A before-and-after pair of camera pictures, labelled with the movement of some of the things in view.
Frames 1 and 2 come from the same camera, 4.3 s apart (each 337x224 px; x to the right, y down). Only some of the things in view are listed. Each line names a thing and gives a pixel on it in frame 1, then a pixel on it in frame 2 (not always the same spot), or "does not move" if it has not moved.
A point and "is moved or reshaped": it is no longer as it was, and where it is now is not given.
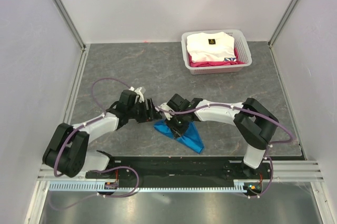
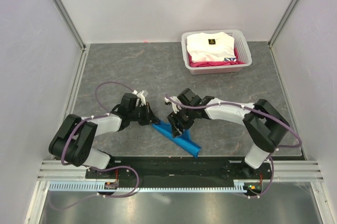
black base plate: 180,172 does not move
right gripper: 177,132 does not move
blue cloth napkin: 190,139 is moved or reshaped
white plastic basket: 240,43 does not move
